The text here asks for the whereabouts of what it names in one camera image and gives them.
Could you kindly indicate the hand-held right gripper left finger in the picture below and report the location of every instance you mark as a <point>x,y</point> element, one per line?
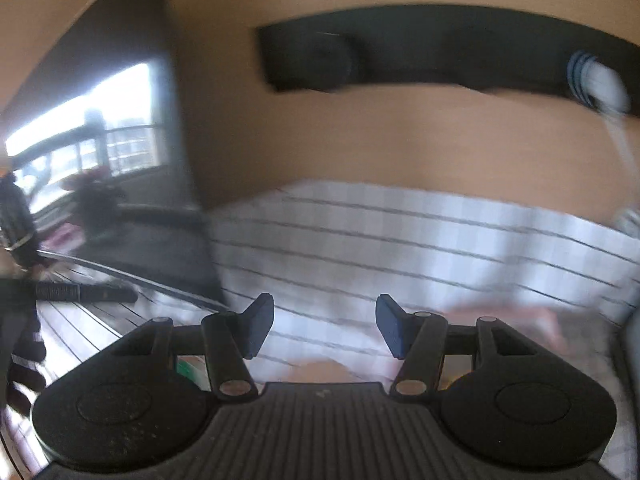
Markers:
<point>260,325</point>

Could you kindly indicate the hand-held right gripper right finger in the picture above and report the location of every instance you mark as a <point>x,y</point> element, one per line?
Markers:
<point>392,325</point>

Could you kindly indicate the green item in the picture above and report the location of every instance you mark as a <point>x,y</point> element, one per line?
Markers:
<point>192,370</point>

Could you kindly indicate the white thin-striped pillow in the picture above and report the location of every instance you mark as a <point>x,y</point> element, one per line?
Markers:
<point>400,240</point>

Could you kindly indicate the black ribbed bar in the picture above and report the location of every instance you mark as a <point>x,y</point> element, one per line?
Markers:
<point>80,292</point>

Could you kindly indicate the brown wooden headboard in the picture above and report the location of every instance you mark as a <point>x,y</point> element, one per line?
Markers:
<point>375,140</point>

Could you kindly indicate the dark potted plant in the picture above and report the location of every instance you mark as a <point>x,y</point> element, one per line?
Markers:
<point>97,205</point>

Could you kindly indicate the dark striped cloth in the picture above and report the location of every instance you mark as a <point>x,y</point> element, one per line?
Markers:
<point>22,355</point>

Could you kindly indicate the window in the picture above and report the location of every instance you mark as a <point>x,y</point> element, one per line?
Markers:
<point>100,120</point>

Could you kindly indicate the white plug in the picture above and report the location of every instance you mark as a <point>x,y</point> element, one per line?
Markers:
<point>600,82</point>

